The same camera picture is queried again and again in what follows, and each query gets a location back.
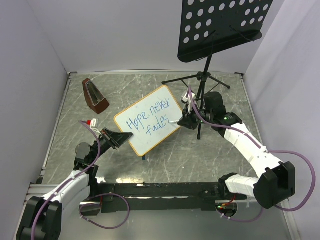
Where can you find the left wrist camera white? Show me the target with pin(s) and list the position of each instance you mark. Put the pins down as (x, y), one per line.
(93, 123)

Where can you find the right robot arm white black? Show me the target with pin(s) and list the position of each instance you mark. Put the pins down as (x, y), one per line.
(275, 180)

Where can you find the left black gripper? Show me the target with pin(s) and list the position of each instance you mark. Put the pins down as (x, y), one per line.
(118, 138)

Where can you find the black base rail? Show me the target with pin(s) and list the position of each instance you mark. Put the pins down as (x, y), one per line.
(161, 196)

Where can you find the brown wooden metronome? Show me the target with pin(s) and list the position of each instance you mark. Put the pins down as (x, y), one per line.
(95, 100)

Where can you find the aluminium extrusion frame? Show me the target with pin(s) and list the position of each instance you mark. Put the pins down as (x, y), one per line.
(34, 97)

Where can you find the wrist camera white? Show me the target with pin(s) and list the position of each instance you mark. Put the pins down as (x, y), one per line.
(93, 123)
(189, 100)

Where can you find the yellow framed whiteboard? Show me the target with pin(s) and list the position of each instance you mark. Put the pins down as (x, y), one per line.
(148, 119)

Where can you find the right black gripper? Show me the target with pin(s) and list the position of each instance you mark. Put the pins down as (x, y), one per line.
(187, 121)

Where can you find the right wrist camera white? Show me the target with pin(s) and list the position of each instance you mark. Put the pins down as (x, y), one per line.
(189, 100)

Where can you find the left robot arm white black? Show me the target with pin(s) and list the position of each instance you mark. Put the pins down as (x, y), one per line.
(43, 216)

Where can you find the black music stand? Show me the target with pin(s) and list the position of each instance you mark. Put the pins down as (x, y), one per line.
(208, 27)

